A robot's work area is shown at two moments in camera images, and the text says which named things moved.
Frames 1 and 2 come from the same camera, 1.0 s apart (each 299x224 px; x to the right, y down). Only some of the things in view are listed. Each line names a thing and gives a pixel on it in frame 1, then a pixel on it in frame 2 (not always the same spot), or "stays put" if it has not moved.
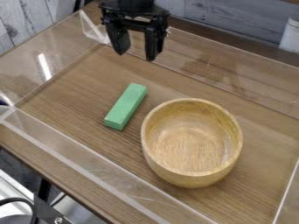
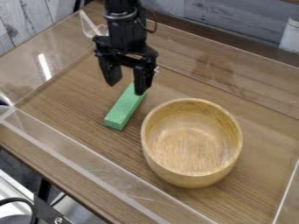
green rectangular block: x=116 y=118 stays put
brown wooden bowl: x=190 y=138 stays put
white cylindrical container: x=289 y=39 stays put
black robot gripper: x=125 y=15 → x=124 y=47
